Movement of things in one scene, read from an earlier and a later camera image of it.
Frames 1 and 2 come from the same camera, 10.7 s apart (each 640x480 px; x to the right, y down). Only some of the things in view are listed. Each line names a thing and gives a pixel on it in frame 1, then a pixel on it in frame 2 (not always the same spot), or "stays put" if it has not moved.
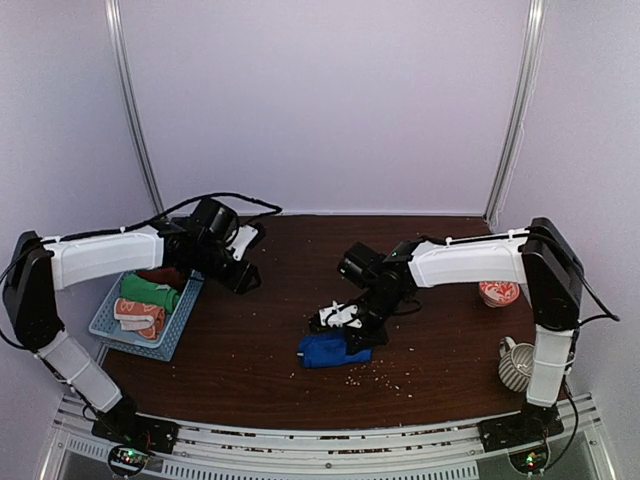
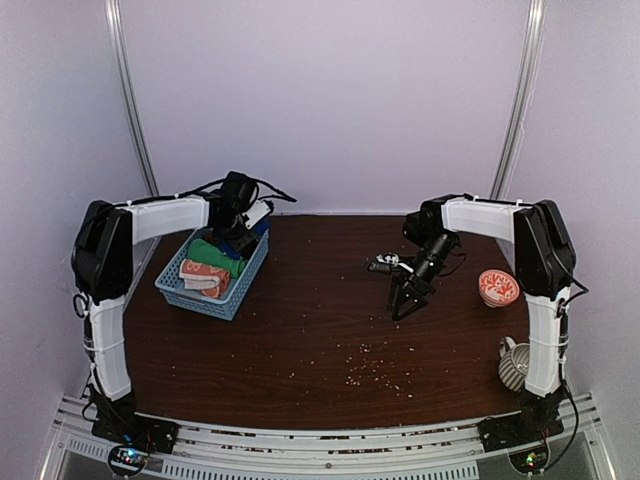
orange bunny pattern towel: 148,320 → 211,280
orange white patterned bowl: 496,294 stays put
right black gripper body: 383,306 → 439,249
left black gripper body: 209,261 → 231,233
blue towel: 326,349 → 260,228
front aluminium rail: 430,451 stays put
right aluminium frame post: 519,111 stays put
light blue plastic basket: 106,326 → 171,287
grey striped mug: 516,364 stays put
